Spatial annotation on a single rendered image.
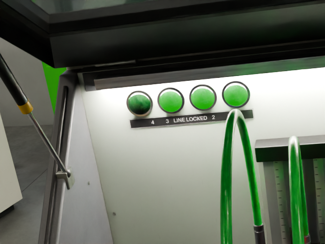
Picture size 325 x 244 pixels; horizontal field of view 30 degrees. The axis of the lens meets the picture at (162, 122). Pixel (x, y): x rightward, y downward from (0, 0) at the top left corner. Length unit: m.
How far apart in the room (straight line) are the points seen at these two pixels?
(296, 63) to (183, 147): 0.27
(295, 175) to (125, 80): 0.42
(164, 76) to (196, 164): 0.19
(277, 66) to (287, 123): 0.12
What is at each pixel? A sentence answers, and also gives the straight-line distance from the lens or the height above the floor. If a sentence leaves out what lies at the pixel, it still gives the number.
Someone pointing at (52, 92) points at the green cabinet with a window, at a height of 0.72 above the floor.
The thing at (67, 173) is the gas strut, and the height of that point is 1.31.
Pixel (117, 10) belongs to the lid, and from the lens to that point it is 0.94.
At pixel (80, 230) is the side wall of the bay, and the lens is 1.12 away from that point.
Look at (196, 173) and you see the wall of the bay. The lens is 1.17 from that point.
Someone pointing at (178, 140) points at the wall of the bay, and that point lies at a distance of 1.14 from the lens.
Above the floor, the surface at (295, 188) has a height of 1.36.
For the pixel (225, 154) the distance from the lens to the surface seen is 0.77.
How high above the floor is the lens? 1.71
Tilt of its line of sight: 19 degrees down
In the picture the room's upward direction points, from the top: 10 degrees counter-clockwise
